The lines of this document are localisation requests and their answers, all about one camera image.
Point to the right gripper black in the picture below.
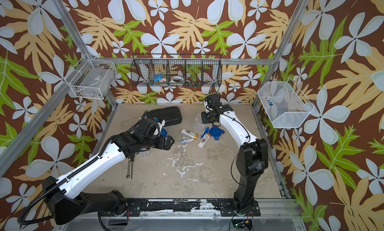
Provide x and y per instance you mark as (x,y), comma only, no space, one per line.
(204,119)

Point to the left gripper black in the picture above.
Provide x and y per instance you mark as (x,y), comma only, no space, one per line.
(168,143)

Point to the blue toothbrush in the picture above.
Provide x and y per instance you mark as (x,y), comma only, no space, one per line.
(205,132)

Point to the white bottle horizontal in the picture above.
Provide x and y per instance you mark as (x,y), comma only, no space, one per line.
(190,134)

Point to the white bottle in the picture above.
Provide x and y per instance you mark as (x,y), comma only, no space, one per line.
(204,140)

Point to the toothpaste tube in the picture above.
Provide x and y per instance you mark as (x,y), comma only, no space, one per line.
(186,140)

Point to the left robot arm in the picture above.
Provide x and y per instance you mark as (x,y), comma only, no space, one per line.
(64,196)

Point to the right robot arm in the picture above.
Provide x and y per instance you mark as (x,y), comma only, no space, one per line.
(252,158)

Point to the blue lid upper right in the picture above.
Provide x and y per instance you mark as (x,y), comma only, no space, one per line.
(216,132)

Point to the black plastic tool case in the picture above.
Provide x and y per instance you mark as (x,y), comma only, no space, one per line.
(171,115)

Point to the white tape roll in basket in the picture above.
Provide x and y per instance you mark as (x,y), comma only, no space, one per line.
(177,79)

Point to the blue tape roll in basket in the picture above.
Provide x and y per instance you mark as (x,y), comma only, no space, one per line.
(158,77)

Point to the white mesh basket right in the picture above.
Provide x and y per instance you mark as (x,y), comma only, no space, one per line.
(285,104)

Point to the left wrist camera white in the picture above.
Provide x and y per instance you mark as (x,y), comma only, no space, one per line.
(161,122)

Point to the black wire basket back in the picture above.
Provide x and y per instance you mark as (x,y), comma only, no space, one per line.
(198,70)

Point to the white wire basket left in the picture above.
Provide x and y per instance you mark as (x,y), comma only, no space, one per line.
(92,79)

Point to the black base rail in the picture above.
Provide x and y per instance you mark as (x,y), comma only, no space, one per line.
(222,207)

